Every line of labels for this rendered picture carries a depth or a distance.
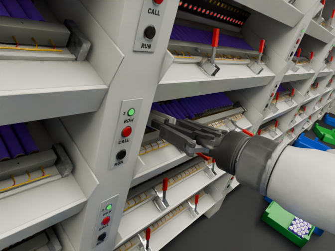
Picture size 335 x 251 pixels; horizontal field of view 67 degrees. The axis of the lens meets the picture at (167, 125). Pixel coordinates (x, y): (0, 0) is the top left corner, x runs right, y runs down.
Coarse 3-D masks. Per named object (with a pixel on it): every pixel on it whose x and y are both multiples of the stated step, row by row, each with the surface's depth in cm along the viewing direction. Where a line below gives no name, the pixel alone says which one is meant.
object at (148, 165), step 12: (228, 96) 98; (240, 96) 95; (228, 108) 92; (252, 108) 93; (240, 120) 91; (252, 120) 93; (144, 156) 54; (156, 156) 56; (168, 156) 58; (180, 156) 60; (144, 168) 52; (156, 168) 53; (168, 168) 61; (132, 180) 49; (144, 180) 55
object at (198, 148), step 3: (195, 141) 45; (186, 144) 44; (186, 147) 44; (189, 147) 43; (195, 147) 44; (198, 147) 44; (201, 147) 44; (189, 150) 44; (192, 150) 43; (195, 150) 44; (198, 150) 44; (201, 150) 44; (204, 150) 44; (207, 150) 44
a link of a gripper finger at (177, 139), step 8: (160, 128) 50; (168, 128) 49; (160, 136) 50; (168, 136) 48; (176, 136) 47; (184, 136) 46; (176, 144) 47; (184, 144) 45; (192, 144) 43; (184, 152) 45
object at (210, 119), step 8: (224, 112) 83; (232, 112) 86; (240, 112) 91; (200, 120) 71; (208, 120) 74; (216, 120) 78; (144, 136) 54; (152, 136) 56; (144, 144) 55; (168, 144) 59
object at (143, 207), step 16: (192, 160) 87; (208, 160) 96; (160, 176) 74; (176, 176) 80; (192, 176) 86; (208, 176) 89; (128, 192) 65; (144, 192) 69; (160, 192) 73; (176, 192) 77; (192, 192) 80; (128, 208) 64; (144, 208) 67; (160, 208) 69; (128, 224) 62; (144, 224) 64
